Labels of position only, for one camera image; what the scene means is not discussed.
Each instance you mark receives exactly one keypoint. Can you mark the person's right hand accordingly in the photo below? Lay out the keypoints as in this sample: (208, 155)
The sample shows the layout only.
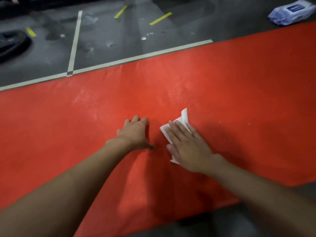
(190, 150)

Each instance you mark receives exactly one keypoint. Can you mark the person's left hand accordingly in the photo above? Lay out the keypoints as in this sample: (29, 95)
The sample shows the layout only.
(134, 135)

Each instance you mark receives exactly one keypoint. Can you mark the white wet wipe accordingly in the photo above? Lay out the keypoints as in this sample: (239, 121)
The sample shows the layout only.
(184, 115)

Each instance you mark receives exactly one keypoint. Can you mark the red mat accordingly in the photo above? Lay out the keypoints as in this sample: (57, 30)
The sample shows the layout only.
(247, 83)

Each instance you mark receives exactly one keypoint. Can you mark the pale blue wipes pack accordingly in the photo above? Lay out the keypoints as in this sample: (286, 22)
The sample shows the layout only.
(291, 13)

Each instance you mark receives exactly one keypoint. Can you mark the person's left forearm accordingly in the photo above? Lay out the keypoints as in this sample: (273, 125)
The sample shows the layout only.
(56, 190)

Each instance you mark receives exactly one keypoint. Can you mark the person's right forearm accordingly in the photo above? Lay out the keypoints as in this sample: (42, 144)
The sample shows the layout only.
(269, 202)

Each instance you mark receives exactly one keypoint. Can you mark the yellow tape strip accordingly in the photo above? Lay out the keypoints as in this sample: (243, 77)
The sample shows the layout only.
(120, 12)
(30, 32)
(160, 18)

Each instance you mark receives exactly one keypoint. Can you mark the black weight plate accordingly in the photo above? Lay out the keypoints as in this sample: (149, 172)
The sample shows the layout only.
(13, 45)

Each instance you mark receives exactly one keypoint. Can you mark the black gym machine frame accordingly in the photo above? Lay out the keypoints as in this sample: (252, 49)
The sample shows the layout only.
(37, 3)

